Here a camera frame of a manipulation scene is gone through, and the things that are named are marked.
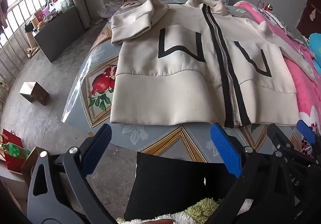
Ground cream zip jacket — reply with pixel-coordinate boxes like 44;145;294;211
110;0;317;129

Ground red paper bag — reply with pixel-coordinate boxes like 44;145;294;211
0;129;24;172

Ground brown cardboard box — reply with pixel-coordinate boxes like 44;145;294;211
20;146;46;187

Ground person's black pants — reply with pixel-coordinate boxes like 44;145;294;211
124;151;241;221

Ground fruit print tablecloth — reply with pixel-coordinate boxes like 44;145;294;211
61;0;314;164

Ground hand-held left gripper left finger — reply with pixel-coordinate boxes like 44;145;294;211
27;124;118;224

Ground metal window railing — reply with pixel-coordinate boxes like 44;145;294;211
0;0;54;89

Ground white handled plastic bag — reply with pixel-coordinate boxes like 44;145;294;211
48;0;66;12

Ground pink floral blanket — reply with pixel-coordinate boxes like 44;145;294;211
233;0;321;162

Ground grey lace cloth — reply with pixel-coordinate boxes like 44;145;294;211
269;12;310;46

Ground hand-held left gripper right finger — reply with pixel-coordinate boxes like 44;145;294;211
210;123;295;224

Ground green white fuzzy garment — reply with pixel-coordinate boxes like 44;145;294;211
117;197;254;224

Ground blue plush pillow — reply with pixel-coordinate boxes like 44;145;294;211
308;33;321;74

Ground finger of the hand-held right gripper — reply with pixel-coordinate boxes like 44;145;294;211
266;124;293;154
297;119;321;162

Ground dark grey cabinet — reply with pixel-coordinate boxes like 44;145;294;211
34;5;84;63

